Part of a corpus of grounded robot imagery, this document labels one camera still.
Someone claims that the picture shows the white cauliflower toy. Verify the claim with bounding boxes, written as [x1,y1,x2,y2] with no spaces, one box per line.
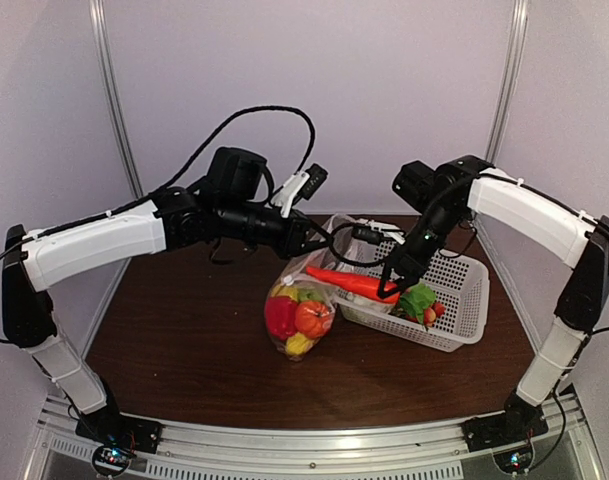
[346,292,394,314]

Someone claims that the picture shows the right black cable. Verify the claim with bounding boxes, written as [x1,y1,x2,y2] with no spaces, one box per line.
[328,179,478,266]

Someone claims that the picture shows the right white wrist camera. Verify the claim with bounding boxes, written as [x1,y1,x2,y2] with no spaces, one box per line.
[351,219,405,245]

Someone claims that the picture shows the left aluminium frame post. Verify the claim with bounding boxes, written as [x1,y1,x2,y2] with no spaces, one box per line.
[88,0,145,198]

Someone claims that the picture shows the red bell pepper toy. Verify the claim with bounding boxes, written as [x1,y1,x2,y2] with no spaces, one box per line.
[264,296,298,340]

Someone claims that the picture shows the white plastic basket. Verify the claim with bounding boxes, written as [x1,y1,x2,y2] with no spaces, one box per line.
[336,251,490,352]

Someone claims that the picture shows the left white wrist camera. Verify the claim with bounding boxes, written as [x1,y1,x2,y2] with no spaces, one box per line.
[270,164,328,218]

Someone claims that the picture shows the green leafy vegetable toy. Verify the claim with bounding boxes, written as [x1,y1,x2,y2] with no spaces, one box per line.
[397,283,437,323]

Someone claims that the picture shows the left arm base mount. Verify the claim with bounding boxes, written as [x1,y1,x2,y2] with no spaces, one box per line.
[75,414,162,478]

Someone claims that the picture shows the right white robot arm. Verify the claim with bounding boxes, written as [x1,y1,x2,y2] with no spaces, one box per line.
[377,155,609,442]

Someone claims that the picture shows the green apple toy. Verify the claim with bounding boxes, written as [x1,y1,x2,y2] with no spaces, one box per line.
[298,288,328,303]

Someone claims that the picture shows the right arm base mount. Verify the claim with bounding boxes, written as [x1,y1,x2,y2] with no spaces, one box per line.
[462,413,549,476]

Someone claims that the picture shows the curved aluminium front rail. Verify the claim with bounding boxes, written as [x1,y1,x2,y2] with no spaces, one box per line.
[31,384,603,480]

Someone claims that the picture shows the aluminium frame post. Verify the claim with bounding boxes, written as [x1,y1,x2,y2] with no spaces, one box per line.
[483,0,530,161]
[88,0,145,198]

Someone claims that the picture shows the clear dotted zip bag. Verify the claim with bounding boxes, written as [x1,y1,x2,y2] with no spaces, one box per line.
[263,212,405,359]

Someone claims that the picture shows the left black cable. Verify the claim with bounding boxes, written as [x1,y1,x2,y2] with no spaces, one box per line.
[0,105,318,281]

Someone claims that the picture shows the orange carrot toy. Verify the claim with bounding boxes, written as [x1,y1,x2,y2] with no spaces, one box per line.
[305,266,400,304]

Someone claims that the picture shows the yellow lemon toy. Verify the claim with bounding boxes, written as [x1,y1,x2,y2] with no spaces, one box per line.
[285,333,316,357]

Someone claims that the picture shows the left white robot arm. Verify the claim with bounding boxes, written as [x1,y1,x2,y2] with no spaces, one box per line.
[0,147,328,444]

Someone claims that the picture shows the black cable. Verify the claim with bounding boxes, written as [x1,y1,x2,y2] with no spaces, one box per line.
[328,179,478,266]
[0,105,318,281]

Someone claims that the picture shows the right aluminium frame post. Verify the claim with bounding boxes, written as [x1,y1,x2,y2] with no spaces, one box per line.
[483,0,530,161]

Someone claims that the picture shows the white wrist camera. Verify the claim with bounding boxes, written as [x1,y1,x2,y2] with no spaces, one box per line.
[351,219,405,245]
[270,164,328,218]

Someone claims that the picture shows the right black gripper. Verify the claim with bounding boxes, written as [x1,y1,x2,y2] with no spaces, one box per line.
[379,201,466,298]

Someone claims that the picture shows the red lychee bunch toy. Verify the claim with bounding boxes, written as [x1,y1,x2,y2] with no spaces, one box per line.
[404,302,446,329]

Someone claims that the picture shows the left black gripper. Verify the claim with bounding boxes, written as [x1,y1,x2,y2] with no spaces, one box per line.
[218,197,336,261]

